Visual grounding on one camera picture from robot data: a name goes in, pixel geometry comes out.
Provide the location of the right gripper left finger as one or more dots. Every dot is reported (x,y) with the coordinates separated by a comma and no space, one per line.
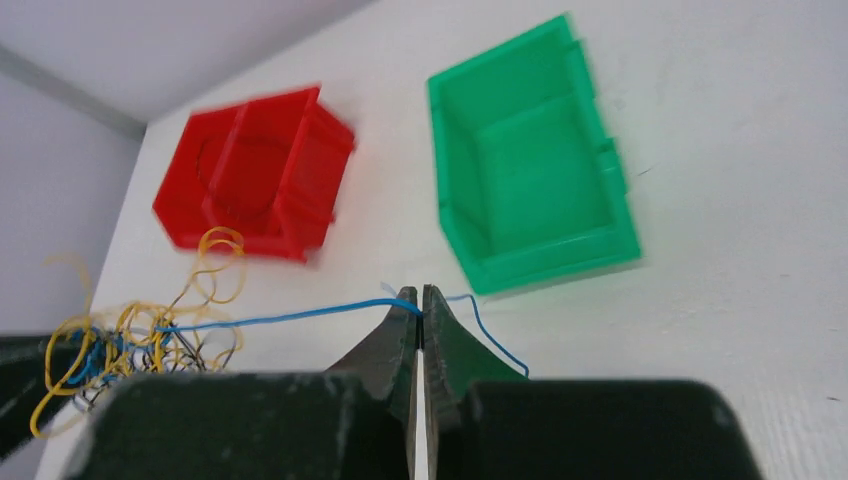
(354,420)

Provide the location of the green plastic bin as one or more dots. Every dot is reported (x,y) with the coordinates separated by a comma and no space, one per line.
(530,186)

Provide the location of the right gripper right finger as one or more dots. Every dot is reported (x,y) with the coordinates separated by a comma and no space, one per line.
(486,420)

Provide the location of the red plastic bin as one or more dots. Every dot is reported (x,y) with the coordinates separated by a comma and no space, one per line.
(269,168)

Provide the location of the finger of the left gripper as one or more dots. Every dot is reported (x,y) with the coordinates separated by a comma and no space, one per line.
(23,385)

